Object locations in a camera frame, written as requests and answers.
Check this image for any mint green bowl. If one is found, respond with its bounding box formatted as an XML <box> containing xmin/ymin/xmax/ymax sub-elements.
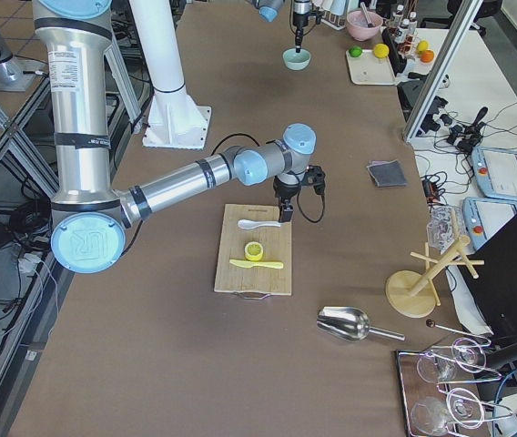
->
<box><xmin>282</xmin><ymin>48</ymin><xmax>311</xmax><ymax>71</ymax></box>

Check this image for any yellow plastic knife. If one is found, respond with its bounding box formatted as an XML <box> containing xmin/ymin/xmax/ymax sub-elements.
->
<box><xmin>228</xmin><ymin>259</ymin><xmax>284</xmax><ymax>269</ymax></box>

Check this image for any upper wine glass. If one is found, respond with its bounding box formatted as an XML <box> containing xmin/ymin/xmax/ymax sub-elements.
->
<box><xmin>417</xmin><ymin>337</ymin><xmax>485</xmax><ymax>383</ymax></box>

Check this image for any black monitor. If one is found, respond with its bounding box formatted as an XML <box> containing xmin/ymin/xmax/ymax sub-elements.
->
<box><xmin>462</xmin><ymin>214</ymin><xmax>517</xmax><ymax>337</ymax></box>

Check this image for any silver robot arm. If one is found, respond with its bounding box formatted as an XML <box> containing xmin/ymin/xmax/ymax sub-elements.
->
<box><xmin>248</xmin><ymin>0</ymin><xmax>322</xmax><ymax>54</ymax></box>
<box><xmin>33</xmin><ymin>1</ymin><xmax>324</xmax><ymax>273</ymax></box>

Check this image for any lower teach pendant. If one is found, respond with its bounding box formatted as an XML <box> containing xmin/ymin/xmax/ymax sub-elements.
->
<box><xmin>461</xmin><ymin>197</ymin><xmax>517</xmax><ymax>249</ymax></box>

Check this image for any white ceramic spoon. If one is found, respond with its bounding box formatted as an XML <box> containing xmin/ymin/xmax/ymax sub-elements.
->
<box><xmin>238</xmin><ymin>219</ymin><xmax>282</xmax><ymax>230</ymax></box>

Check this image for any aluminium frame post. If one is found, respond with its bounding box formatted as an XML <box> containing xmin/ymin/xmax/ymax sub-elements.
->
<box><xmin>402</xmin><ymin>0</ymin><xmax>482</xmax><ymax>143</ymax></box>

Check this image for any metal scoop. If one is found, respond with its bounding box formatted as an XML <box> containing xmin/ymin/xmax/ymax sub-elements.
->
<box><xmin>316</xmin><ymin>306</ymin><xmax>406</xmax><ymax>341</ymax></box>

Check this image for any wooden mug tree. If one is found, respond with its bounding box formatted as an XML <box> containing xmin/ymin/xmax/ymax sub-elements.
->
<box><xmin>385</xmin><ymin>213</ymin><xmax>486</xmax><ymax>319</ymax></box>

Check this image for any small brown-tipped stick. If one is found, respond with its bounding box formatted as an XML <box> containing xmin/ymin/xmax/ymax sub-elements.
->
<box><xmin>425</xmin><ymin>319</ymin><xmax>486</xmax><ymax>339</ymax></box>

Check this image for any clear plastic container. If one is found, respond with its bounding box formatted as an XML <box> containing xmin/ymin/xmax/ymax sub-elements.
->
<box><xmin>427</xmin><ymin>206</ymin><xmax>467</xmax><ymax>252</ymax></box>

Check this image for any wine glass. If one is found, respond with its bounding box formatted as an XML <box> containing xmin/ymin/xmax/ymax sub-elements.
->
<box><xmin>417</xmin><ymin>337</ymin><xmax>485</xmax><ymax>383</ymax></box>
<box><xmin>410</xmin><ymin>388</ymin><xmax>484</xmax><ymax>436</ymax></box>

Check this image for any yellow lemon slice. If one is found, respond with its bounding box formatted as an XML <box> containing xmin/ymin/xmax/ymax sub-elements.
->
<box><xmin>244</xmin><ymin>241</ymin><xmax>264</xmax><ymax>261</ymax></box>

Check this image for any pink mixing bowl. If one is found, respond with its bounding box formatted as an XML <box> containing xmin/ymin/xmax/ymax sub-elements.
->
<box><xmin>346</xmin><ymin>10</ymin><xmax>383</xmax><ymax>41</ymax></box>

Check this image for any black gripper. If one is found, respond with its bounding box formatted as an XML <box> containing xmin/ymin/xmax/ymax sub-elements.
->
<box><xmin>273</xmin><ymin>165</ymin><xmax>326</xmax><ymax>222</ymax></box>
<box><xmin>290</xmin><ymin>0</ymin><xmax>322</xmax><ymax>54</ymax></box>

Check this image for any green lime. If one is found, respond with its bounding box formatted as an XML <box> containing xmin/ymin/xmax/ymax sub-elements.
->
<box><xmin>349</xmin><ymin>46</ymin><xmax>362</xmax><ymax>57</ymax></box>

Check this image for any cream tray with bear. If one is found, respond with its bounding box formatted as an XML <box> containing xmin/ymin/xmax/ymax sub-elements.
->
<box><xmin>345</xmin><ymin>49</ymin><xmax>396</xmax><ymax>86</ymax></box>

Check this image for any bottle caddy with bottles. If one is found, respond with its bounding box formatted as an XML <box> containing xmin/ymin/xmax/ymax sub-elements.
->
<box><xmin>387</xmin><ymin>4</ymin><xmax>418</xmax><ymax>57</ymax></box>

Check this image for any upper teach pendant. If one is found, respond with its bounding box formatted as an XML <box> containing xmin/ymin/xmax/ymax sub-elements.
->
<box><xmin>471</xmin><ymin>146</ymin><xmax>517</xmax><ymax>201</ymax></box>

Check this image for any wire glass rack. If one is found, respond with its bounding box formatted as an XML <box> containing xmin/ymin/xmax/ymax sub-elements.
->
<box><xmin>395</xmin><ymin>338</ymin><xmax>517</xmax><ymax>436</ymax></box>

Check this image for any grey folded cloth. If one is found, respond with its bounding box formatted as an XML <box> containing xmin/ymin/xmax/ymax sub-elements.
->
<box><xmin>367</xmin><ymin>160</ymin><xmax>408</xmax><ymax>188</ymax></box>

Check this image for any wooden cutting board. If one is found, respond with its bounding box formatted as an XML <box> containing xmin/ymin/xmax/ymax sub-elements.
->
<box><xmin>214</xmin><ymin>204</ymin><xmax>292</xmax><ymax>297</ymax></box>

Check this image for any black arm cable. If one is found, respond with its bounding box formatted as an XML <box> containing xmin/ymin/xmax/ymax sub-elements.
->
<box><xmin>210</xmin><ymin>132</ymin><xmax>327</xmax><ymax>224</ymax></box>

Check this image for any black power adapters bundle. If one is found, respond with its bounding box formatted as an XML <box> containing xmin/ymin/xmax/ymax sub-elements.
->
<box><xmin>425</xmin><ymin>107</ymin><xmax>489</xmax><ymax>155</ymax></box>

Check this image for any white dish rack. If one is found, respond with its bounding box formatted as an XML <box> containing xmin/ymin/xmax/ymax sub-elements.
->
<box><xmin>311</xmin><ymin>0</ymin><xmax>350</xmax><ymax>30</ymax></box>

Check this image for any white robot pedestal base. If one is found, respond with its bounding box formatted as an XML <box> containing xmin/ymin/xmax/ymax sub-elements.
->
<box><xmin>130</xmin><ymin>0</ymin><xmax>211</xmax><ymax>149</ymax></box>

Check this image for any orange fruit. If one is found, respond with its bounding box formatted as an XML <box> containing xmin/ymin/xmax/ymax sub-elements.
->
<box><xmin>420</xmin><ymin>49</ymin><xmax>435</xmax><ymax>64</ymax></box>

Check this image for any lower wine glass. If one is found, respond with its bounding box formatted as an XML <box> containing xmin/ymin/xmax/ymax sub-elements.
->
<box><xmin>410</xmin><ymin>388</ymin><xmax>484</xmax><ymax>436</ymax></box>

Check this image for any teach pendant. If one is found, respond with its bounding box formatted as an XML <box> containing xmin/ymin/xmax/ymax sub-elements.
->
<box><xmin>471</xmin><ymin>146</ymin><xmax>517</xmax><ymax>201</ymax></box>
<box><xmin>461</xmin><ymin>197</ymin><xmax>517</xmax><ymax>249</ymax></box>

